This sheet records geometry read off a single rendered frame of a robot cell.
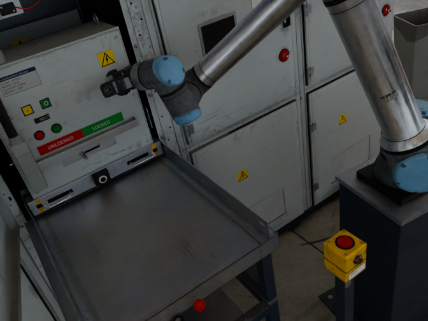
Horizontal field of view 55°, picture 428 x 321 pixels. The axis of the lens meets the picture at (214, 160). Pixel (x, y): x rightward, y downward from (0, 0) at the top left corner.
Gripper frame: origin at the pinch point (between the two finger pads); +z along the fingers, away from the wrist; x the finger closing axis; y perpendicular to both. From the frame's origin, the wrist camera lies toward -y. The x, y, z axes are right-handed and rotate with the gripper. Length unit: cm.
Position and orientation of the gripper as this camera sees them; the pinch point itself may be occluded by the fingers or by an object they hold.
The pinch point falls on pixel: (106, 85)
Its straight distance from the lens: 151.2
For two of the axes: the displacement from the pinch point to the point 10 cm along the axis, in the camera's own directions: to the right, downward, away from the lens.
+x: -3.6, -8.6, -3.7
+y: 6.4, -5.2, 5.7
